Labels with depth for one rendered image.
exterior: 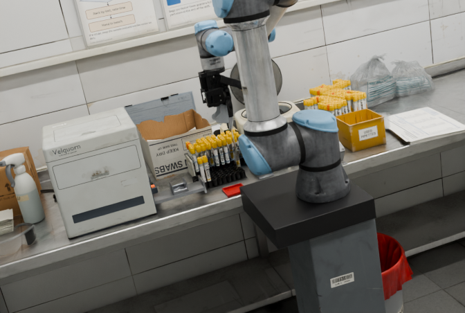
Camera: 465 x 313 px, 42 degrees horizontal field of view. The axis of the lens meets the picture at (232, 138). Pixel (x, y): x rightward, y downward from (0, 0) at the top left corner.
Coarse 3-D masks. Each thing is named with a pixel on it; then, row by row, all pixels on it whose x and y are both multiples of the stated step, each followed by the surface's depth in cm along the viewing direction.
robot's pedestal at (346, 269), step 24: (312, 240) 162; (336, 240) 165; (360, 240) 167; (312, 264) 165; (336, 264) 167; (360, 264) 169; (312, 288) 170; (336, 288) 169; (360, 288) 171; (312, 312) 177; (336, 312) 171; (360, 312) 173; (384, 312) 176
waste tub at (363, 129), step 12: (336, 120) 219; (348, 120) 222; (360, 120) 223; (372, 120) 210; (348, 132) 211; (360, 132) 210; (372, 132) 211; (384, 132) 212; (348, 144) 213; (360, 144) 211; (372, 144) 212
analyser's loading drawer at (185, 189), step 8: (200, 176) 200; (176, 184) 199; (184, 184) 198; (192, 184) 199; (200, 184) 198; (160, 192) 198; (168, 192) 197; (176, 192) 193; (184, 192) 194; (192, 192) 194; (160, 200) 192; (168, 200) 193
